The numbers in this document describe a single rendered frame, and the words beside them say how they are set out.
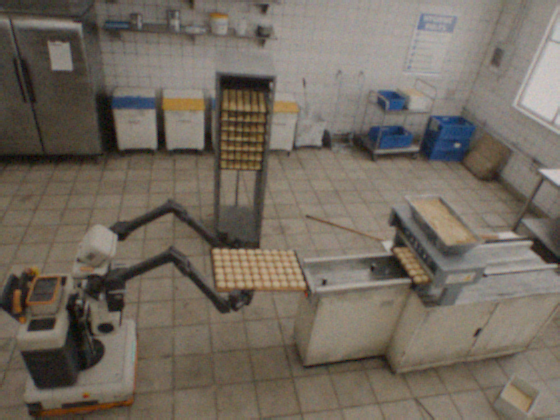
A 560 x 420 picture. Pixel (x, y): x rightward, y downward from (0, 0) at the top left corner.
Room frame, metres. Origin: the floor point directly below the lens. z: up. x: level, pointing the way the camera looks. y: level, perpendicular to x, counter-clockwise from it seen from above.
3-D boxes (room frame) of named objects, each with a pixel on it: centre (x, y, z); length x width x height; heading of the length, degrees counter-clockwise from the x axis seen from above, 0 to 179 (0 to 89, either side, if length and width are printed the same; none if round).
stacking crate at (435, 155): (6.38, -2.52, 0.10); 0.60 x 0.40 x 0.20; 103
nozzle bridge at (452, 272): (2.36, -1.10, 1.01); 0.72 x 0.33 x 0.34; 17
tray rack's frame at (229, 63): (3.62, 0.44, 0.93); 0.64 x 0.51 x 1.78; 10
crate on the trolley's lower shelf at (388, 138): (6.20, -1.59, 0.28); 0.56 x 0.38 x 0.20; 113
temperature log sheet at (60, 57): (4.60, 2.62, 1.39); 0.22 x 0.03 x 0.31; 105
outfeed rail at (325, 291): (2.26, -1.26, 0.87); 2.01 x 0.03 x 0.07; 107
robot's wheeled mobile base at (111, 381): (1.67, 1.22, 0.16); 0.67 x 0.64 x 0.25; 106
